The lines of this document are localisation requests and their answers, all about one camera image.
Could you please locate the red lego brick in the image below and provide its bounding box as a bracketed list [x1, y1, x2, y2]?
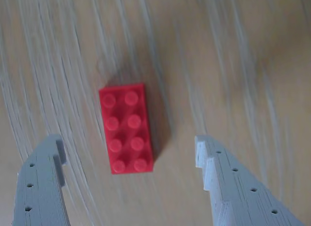
[98, 83, 156, 174]

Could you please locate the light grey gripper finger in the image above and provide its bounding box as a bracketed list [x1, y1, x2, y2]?
[12, 134, 67, 226]
[194, 135, 306, 226]

